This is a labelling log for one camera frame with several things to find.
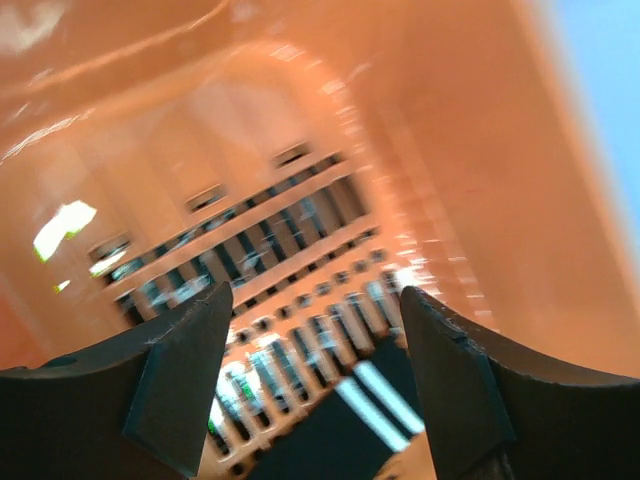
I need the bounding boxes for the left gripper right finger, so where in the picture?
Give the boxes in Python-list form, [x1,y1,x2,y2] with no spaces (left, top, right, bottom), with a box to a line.
[400,286,639,479]

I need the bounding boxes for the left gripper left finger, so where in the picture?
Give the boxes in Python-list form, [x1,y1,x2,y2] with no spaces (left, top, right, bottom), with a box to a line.
[1,283,233,479]

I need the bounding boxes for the orange plastic basket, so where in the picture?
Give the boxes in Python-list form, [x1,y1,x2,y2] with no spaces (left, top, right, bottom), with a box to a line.
[1,1,639,479]

